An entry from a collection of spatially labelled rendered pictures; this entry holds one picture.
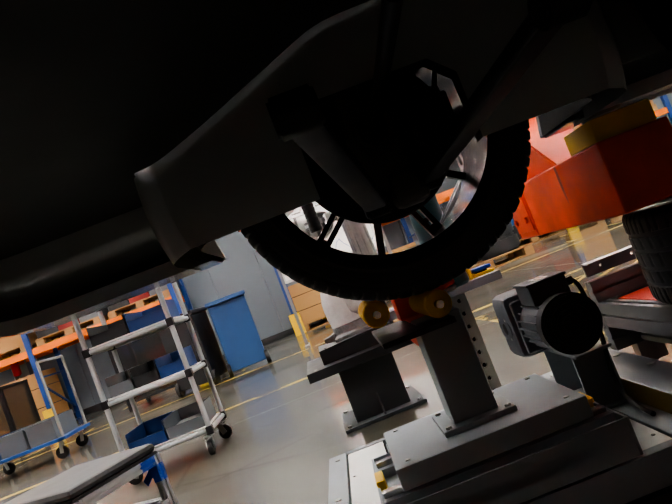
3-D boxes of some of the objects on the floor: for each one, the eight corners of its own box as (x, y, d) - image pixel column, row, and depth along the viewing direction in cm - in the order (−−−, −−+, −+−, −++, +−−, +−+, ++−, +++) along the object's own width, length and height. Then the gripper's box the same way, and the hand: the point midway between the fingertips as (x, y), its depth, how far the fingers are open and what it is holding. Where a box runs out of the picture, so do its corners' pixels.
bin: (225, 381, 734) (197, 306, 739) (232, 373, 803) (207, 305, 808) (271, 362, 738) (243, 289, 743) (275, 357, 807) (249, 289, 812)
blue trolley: (-29, 495, 567) (-63, 398, 572) (5, 475, 627) (-25, 388, 632) (71, 456, 570) (37, 360, 575) (96, 440, 630) (65, 353, 635)
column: (482, 417, 205) (437, 302, 207) (475, 411, 215) (432, 301, 217) (510, 407, 205) (464, 291, 207) (501, 401, 215) (458, 291, 217)
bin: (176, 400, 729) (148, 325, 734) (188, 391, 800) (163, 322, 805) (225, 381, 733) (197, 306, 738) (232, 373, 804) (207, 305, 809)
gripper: (342, 228, 206) (352, 222, 182) (306, 239, 204) (311, 235, 180) (335, 207, 206) (344, 198, 182) (299, 218, 204) (304, 211, 180)
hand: (327, 218), depth 185 cm, fingers closed
